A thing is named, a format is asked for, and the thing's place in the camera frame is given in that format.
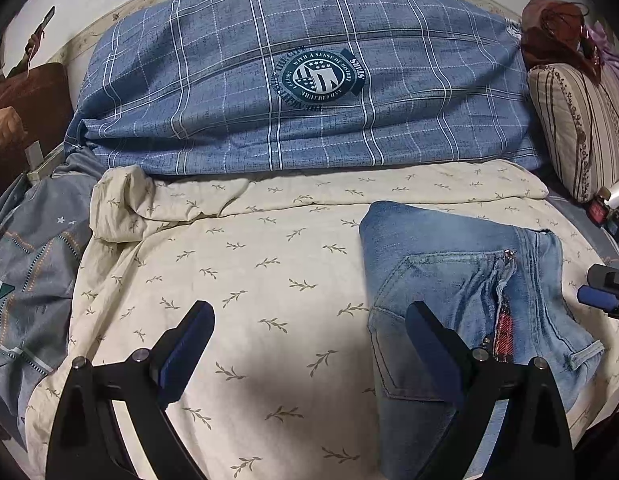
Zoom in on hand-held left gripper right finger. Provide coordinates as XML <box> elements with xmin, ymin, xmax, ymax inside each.
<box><xmin>405</xmin><ymin>301</ymin><xmax>575</xmax><ymax>480</ymax></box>

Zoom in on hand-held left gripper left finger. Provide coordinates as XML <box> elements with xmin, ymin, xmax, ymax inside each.
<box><xmin>45</xmin><ymin>300</ymin><xmax>216</xmax><ymax>480</ymax></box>

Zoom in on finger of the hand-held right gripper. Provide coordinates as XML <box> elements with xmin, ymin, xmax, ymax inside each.
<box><xmin>577</xmin><ymin>285</ymin><xmax>619</xmax><ymax>311</ymax></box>

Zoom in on blue denim pants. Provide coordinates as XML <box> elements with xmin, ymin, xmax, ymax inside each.
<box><xmin>359</xmin><ymin>201</ymin><xmax>606</xmax><ymax>480</ymax></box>

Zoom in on small red box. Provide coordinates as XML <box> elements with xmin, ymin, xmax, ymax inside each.
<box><xmin>588</xmin><ymin>199</ymin><xmax>613</xmax><ymax>227</ymax></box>

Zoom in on cream leaf-print blanket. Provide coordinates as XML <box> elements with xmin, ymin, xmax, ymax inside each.
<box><xmin>26</xmin><ymin>160</ymin><xmax>619</xmax><ymax>480</ymax></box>

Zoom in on striped beige pillow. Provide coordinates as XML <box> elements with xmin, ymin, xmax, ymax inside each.
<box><xmin>527</xmin><ymin>62</ymin><xmax>619</xmax><ymax>204</ymax></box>

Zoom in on grey star-print quilt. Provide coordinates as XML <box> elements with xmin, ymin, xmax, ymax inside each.
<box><xmin>0</xmin><ymin>147</ymin><xmax>107</xmax><ymax>448</ymax></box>

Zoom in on purple cloth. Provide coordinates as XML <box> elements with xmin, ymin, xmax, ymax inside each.
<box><xmin>587</xmin><ymin>19</ymin><xmax>619</xmax><ymax>81</ymax></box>

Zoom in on patterned cardboard box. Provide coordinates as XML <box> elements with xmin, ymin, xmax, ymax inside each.
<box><xmin>24</xmin><ymin>141</ymin><xmax>65</xmax><ymax>184</ymax></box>

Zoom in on brown leather bag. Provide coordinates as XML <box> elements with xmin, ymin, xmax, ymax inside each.
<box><xmin>520</xmin><ymin>0</ymin><xmax>603</xmax><ymax>86</ymax></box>

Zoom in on blue plaid quilt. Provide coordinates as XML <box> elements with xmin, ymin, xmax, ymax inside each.
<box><xmin>64</xmin><ymin>0</ymin><xmax>550</xmax><ymax>177</ymax></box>

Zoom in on brown headboard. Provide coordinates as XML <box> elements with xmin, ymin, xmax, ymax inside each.
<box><xmin>0</xmin><ymin>62</ymin><xmax>74</xmax><ymax>206</ymax></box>

